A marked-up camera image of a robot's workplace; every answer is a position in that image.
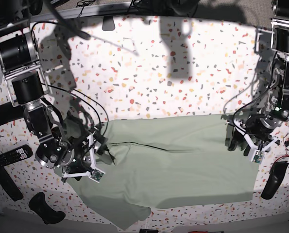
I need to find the light green T-shirt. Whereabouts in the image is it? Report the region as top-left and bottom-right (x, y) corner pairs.
(67, 115), (258, 230)

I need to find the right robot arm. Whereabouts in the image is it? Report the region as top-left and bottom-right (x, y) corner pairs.
(0, 0), (108, 183)

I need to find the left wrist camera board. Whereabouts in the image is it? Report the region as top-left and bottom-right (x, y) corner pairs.
(248, 149), (265, 164)

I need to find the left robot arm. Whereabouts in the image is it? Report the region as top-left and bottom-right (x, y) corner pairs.
(226, 0), (289, 163)

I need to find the black camera stand base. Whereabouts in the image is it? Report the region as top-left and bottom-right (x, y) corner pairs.
(102, 16), (116, 32)

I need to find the black TV remote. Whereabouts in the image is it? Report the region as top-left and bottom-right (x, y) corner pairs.
(0, 144), (33, 166)

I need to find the black cylindrical speaker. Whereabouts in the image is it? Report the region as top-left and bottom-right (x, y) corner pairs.
(0, 102), (24, 126)

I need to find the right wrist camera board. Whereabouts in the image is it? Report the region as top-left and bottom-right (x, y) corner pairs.
(88, 169), (105, 183)

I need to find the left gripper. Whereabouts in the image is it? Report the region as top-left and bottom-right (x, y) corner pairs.
(225, 114), (280, 158)

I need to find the red handled screwdriver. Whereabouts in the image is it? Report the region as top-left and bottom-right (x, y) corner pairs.
(188, 231), (224, 233)

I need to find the long black bar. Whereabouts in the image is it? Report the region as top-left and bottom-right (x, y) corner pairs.
(0, 165), (23, 201)

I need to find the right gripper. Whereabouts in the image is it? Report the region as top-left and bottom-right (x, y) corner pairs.
(60, 132), (115, 183)

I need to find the black curved handle right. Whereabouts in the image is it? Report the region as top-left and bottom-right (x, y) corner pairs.
(261, 161), (289, 200)

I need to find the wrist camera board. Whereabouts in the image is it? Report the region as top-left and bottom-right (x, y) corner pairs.
(88, 169), (105, 183)
(248, 149), (265, 164)

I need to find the small black box bottom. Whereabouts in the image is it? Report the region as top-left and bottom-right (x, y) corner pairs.
(139, 229), (159, 233)

